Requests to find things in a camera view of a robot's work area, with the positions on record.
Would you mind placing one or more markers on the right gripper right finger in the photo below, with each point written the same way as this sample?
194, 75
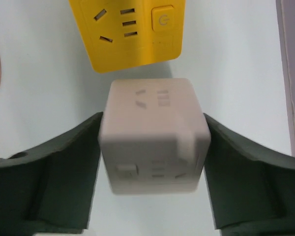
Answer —
251, 187

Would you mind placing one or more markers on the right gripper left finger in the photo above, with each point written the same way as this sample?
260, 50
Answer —
49, 188

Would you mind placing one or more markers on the white cube socket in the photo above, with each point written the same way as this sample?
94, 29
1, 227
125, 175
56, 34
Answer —
153, 136

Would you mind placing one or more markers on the yellow cube socket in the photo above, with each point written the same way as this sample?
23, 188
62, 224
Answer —
121, 34

